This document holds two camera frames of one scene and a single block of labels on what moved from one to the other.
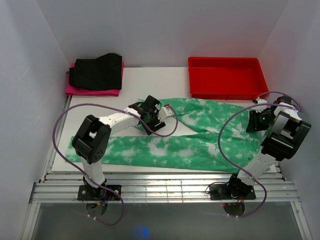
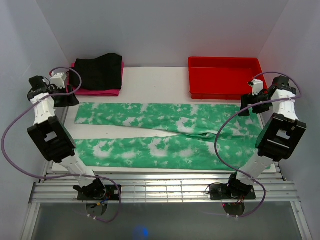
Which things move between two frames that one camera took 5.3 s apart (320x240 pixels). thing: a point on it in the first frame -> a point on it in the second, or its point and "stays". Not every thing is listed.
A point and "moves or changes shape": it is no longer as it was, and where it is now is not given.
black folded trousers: (104, 73) stays
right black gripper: (253, 124) -> (248, 99)
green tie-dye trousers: (222, 141) moves or changes shape
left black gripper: (152, 127) -> (69, 101)
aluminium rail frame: (59, 187) stays
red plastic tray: (226, 78) stays
